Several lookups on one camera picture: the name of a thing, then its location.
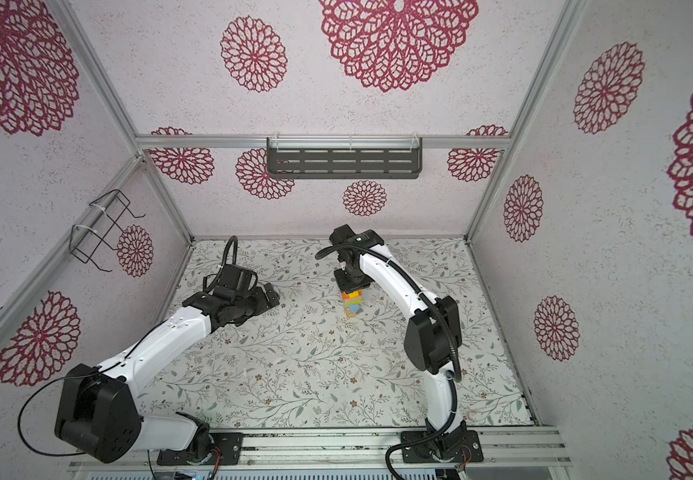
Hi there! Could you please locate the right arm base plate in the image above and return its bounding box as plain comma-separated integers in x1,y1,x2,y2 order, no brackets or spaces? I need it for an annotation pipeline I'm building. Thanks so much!
401,431,484,464

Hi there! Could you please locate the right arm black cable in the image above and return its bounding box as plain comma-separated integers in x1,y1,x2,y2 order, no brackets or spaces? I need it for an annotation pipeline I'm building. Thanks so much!
314,242,463,480

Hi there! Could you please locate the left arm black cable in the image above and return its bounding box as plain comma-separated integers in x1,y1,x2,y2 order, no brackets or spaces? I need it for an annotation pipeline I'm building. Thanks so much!
17,235,258,458

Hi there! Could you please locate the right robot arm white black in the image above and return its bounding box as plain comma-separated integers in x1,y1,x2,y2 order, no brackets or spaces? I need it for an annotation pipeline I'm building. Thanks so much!
316,225,467,461

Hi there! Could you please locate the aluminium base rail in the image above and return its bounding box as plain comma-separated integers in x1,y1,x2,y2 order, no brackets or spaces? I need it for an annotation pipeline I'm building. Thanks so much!
63,426,572,479

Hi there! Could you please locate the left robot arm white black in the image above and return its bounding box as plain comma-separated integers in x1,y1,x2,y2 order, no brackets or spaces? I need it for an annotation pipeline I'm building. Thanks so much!
54,264,280,464

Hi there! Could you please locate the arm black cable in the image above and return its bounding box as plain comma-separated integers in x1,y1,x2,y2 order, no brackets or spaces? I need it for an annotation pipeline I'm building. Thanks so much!
314,242,463,480
17,235,258,458

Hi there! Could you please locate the black wire wall rack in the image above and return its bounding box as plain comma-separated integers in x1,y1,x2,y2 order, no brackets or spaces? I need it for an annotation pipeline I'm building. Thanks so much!
68,189,146,273

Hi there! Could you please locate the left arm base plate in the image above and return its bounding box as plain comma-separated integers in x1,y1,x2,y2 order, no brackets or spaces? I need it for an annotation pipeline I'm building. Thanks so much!
156,432,244,466

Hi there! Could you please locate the grey metal wall shelf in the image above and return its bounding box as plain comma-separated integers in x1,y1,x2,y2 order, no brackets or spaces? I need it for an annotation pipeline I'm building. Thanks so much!
266,137,423,180

